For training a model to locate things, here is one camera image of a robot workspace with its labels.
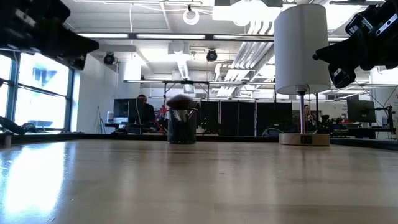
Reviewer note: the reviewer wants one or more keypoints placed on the white shade table lamp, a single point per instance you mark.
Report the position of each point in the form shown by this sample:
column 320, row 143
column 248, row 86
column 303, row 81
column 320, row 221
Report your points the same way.
column 300, row 46

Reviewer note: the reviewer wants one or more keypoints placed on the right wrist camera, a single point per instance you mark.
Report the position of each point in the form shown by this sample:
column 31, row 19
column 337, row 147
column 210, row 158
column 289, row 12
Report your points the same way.
column 385, row 24

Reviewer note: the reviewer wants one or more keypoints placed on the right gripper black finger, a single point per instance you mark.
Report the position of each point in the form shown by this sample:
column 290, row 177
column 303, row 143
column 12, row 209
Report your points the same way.
column 343, row 73
column 357, row 28

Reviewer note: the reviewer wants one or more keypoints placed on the black curved object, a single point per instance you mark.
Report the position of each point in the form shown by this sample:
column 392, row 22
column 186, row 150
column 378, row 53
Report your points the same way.
column 12, row 126

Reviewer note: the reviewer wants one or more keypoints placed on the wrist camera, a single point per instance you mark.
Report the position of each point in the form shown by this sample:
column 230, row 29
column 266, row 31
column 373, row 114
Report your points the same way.
column 385, row 24
column 25, row 18

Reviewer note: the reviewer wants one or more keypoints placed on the black aluminium table frame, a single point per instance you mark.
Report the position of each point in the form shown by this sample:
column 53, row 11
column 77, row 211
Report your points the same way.
column 236, row 139

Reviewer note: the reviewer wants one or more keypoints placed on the black computer monitor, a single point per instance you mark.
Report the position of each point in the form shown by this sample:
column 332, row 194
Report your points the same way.
column 360, row 110
column 122, row 109

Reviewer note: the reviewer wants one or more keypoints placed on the large fluffy powder brush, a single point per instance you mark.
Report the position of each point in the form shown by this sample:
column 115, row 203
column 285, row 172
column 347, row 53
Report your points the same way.
column 180, row 102

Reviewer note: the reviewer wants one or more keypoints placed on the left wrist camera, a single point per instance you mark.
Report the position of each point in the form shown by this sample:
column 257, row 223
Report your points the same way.
column 25, row 18

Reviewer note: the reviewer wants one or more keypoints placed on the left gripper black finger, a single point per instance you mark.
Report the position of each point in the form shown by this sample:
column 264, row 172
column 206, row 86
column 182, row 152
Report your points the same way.
column 77, row 59
column 71, row 28

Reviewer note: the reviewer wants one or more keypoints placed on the person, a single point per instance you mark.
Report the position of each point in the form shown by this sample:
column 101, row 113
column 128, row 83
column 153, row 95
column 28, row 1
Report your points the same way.
column 146, row 115
column 308, row 116

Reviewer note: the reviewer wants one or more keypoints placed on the black partition panel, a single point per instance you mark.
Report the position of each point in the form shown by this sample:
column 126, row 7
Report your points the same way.
column 209, row 118
column 273, row 115
column 237, row 118

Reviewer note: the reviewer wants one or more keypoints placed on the black round ceiling fixture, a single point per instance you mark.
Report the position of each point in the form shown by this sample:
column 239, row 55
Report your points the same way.
column 211, row 55
column 109, row 58

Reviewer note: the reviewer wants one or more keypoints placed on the black mesh pen cup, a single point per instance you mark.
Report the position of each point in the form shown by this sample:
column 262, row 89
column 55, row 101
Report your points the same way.
column 182, row 130

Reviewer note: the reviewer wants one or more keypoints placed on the black office desk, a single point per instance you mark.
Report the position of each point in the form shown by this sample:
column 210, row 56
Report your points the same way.
column 367, row 130

